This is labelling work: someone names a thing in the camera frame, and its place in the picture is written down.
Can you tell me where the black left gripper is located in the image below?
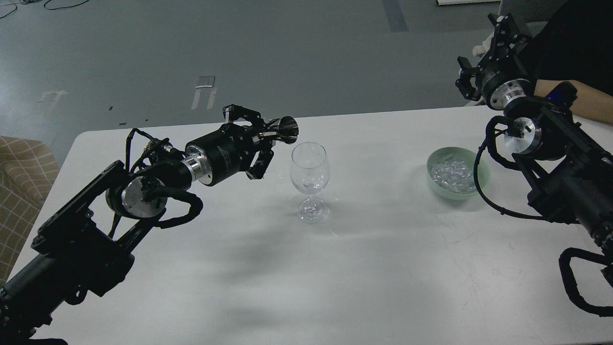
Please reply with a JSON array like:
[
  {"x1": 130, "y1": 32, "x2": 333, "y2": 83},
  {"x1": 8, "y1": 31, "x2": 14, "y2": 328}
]
[{"x1": 184, "y1": 104, "x2": 274, "y2": 186}]

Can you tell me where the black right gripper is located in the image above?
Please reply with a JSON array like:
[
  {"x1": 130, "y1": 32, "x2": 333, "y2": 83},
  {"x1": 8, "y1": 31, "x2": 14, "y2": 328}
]
[{"x1": 455, "y1": 13, "x2": 534, "y2": 111}]

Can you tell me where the steel double jigger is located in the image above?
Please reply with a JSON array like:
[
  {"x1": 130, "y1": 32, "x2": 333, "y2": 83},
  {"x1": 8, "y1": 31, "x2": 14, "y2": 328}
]
[{"x1": 258, "y1": 116, "x2": 299, "y2": 144}]

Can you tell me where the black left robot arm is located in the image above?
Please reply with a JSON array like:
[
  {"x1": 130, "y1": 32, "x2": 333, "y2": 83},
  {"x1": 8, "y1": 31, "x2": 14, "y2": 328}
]
[{"x1": 1, "y1": 104, "x2": 299, "y2": 345}]

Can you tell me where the person's forearm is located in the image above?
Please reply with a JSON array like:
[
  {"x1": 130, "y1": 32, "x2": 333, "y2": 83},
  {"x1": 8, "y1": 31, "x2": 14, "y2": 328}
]
[{"x1": 534, "y1": 80, "x2": 613, "y2": 125}]

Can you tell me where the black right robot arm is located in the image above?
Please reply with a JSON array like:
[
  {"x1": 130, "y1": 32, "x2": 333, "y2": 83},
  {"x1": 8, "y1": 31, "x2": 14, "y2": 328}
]
[{"x1": 455, "y1": 13, "x2": 613, "y2": 317}]

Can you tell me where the clear wine glass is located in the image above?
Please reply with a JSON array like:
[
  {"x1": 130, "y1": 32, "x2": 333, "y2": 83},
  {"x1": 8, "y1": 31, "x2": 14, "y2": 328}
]
[{"x1": 290, "y1": 142, "x2": 330, "y2": 224}]

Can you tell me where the pile of ice cubes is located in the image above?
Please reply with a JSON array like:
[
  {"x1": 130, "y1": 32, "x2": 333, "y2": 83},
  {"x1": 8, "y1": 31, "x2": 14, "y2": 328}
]
[{"x1": 429, "y1": 160, "x2": 477, "y2": 195}]

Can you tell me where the white office chair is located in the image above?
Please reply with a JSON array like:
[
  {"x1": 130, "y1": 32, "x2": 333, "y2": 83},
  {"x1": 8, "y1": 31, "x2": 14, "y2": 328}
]
[{"x1": 472, "y1": 32, "x2": 496, "y2": 60}]

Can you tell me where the silver floor plate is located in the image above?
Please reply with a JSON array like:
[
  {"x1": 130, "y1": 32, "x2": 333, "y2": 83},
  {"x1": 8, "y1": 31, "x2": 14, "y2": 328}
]
[{"x1": 190, "y1": 75, "x2": 217, "y2": 111}]

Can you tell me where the green bowl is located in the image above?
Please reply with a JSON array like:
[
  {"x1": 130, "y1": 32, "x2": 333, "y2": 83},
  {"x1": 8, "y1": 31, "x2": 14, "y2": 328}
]
[{"x1": 426, "y1": 147, "x2": 490, "y2": 201}]

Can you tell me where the beige checkered sofa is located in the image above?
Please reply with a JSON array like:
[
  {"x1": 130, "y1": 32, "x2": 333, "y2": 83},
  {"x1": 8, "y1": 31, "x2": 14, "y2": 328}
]
[{"x1": 0, "y1": 136, "x2": 59, "y2": 284}]

